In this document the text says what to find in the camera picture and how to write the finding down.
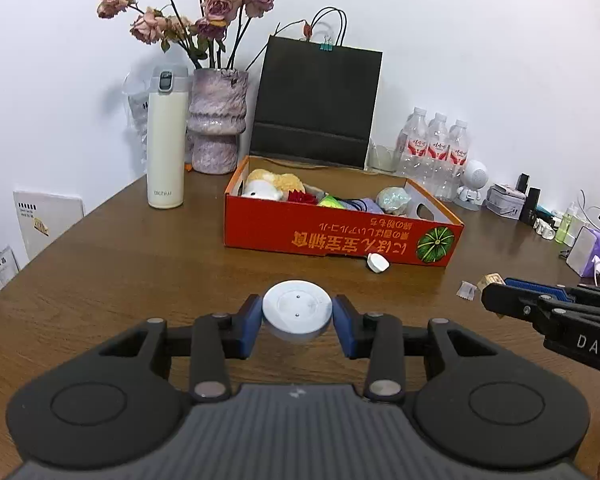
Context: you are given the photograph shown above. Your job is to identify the white barcode carton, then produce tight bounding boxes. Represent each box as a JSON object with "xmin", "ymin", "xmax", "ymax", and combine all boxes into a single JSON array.
[{"xmin": 13, "ymin": 190, "xmax": 86, "ymax": 261}]

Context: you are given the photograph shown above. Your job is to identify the clear water bottle red label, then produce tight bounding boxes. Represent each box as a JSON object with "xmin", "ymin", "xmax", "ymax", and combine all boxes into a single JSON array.
[
  {"xmin": 442, "ymin": 119, "xmax": 471, "ymax": 203},
  {"xmin": 396, "ymin": 106, "xmax": 428, "ymax": 181},
  {"xmin": 425, "ymin": 112, "xmax": 451, "ymax": 196}
]

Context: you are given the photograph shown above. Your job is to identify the clear plastic cup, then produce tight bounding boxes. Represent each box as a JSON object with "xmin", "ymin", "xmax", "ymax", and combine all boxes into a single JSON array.
[{"xmin": 367, "ymin": 144, "xmax": 401, "ymax": 175}]

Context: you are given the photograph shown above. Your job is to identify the white round lid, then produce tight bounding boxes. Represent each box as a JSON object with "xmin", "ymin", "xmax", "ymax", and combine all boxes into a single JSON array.
[{"xmin": 261, "ymin": 280, "xmax": 334, "ymax": 344}]

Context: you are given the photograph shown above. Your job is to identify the cream thermos bottle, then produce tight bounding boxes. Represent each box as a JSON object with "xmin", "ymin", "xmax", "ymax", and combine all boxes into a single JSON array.
[{"xmin": 146, "ymin": 65, "xmax": 189, "ymax": 210}]

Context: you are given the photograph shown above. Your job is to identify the green spray bottle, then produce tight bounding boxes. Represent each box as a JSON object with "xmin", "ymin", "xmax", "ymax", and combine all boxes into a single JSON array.
[{"xmin": 555, "ymin": 201, "xmax": 578, "ymax": 245}]

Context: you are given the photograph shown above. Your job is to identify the white small clips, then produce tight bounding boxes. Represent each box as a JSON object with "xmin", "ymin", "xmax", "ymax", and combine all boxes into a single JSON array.
[{"xmin": 534, "ymin": 216, "xmax": 558, "ymax": 240}]

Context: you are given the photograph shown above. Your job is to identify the black paper bag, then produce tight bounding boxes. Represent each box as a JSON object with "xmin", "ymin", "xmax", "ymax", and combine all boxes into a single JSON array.
[{"xmin": 249, "ymin": 7, "xmax": 385, "ymax": 171}]

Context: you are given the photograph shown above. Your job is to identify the white robot-shaped speaker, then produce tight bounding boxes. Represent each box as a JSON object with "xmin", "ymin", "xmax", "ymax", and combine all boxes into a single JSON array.
[{"xmin": 455, "ymin": 160, "xmax": 488, "ymax": 211}]

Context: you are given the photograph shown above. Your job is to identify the white rectangular box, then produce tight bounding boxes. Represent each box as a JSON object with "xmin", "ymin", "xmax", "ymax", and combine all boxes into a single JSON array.
[{"xmin": 566, "ymin": 226, "xmax": 600, "ymax": 276}]

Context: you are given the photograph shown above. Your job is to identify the orange cardboard box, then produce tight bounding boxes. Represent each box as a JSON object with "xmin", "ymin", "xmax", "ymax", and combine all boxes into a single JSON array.
[{"xmin": 223, "ymin": 156, "xmax": 465, "ymax": 268}]

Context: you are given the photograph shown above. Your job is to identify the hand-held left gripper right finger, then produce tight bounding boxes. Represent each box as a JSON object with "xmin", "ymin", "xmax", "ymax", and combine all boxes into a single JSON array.
[{"xmin": 332, "ymin": 294, "xmax": 501, "ymax": 404}]

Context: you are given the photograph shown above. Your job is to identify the wooden desktop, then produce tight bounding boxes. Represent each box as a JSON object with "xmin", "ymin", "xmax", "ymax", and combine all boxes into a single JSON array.
[{"xmin": 0, "ymin": 162, "xmax": 600, "ymax": 411}]

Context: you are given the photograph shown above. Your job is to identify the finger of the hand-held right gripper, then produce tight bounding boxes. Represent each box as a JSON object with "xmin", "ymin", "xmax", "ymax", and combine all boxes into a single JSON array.
[
  {"xmin": 481, "ymin": 282, "xmax": 600, "ymax": 377},
  {"xmin": 502, "ymin": 277, "xmax": 600, "ymax": 311}
]

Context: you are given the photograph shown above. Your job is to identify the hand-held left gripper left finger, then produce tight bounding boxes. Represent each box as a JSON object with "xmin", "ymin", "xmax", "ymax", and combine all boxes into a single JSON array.
[{"xmin": 97, "ymin": 294, "xmax": 264, "ymax": 404}]

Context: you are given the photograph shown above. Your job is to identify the yellow and white plush toy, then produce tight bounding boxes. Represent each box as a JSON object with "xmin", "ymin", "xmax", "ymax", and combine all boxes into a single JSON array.
[{"xmin": 242, "ymin": 169, "xmax": 306, "ymax": 202}]

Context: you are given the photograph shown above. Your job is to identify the iridescent plastic bag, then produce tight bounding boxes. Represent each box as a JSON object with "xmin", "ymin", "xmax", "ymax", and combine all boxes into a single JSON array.
[{"xmin": 376, "ymin": 186, "xmax": 411, "ymax": 209}]

